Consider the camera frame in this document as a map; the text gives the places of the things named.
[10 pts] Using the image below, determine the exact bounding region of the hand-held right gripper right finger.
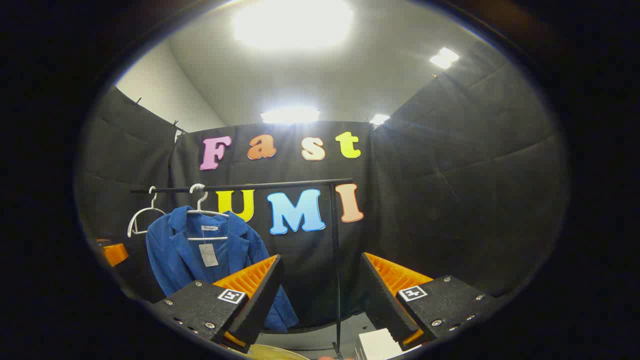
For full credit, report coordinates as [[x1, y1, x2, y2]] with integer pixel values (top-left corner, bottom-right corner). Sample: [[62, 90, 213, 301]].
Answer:
[[360, 252, 501, 352]]

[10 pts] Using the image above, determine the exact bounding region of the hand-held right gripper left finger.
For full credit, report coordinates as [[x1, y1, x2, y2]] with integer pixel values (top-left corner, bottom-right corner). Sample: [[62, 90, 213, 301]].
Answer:
[[150, 254, 285, 354]]

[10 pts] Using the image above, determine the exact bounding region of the blue corduroy jacket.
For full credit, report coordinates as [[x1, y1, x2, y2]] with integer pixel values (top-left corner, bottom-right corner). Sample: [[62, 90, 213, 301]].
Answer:
[[145, 205, 300, 333]]

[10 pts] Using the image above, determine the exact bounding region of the white clothes hanger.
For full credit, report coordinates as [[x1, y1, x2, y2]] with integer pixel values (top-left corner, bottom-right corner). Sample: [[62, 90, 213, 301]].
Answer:
[[127, 186, 167, 238], [186, 183, 231, 242]]

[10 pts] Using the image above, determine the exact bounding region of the black clothes rack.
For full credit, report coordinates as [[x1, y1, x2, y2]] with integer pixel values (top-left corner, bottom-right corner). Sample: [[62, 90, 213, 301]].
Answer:
[[130, 178, 355, 360]]

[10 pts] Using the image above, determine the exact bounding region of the white ribbed box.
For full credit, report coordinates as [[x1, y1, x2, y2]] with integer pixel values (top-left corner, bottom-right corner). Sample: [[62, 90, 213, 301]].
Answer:
[[356, 328, 421, 360]]

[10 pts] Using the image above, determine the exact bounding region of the black backdrop cloth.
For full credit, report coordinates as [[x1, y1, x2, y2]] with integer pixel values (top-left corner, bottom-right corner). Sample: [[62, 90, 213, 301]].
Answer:
[[75, 40, 571, 331]]

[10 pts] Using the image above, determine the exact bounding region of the long ceiling light panel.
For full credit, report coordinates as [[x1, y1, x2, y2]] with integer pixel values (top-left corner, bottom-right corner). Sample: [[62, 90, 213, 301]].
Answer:
[[260, 106, 321, 125]]

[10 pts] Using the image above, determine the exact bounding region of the large ceiling light panel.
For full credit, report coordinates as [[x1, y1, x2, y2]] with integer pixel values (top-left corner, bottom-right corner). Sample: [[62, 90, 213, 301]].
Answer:
[[232, 0, 355, 51]]

